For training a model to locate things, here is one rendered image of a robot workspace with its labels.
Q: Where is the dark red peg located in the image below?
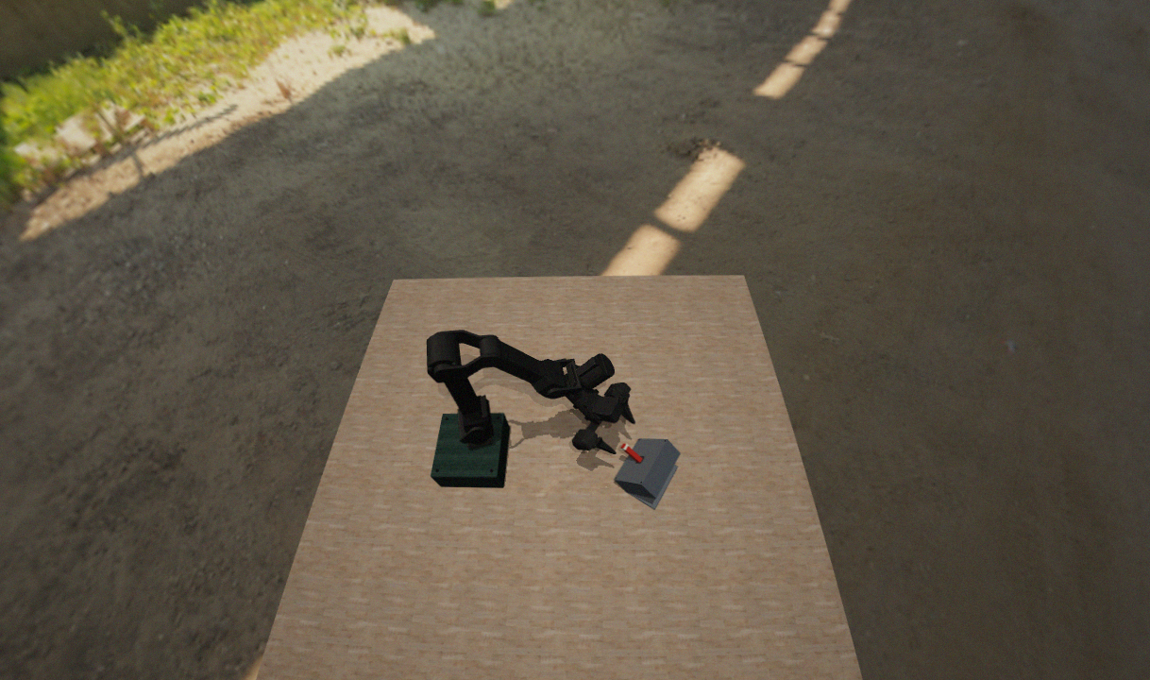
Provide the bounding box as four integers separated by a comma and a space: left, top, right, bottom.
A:
621, 443, 642, 463

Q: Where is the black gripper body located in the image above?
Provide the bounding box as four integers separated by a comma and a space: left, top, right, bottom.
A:
572, 382, 631, 451

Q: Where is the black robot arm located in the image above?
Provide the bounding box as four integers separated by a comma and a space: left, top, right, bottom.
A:
427, 330, 624, 450

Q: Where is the grey sloped panel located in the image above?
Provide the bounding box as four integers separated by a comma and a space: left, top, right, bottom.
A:
614, 438, 681, 510

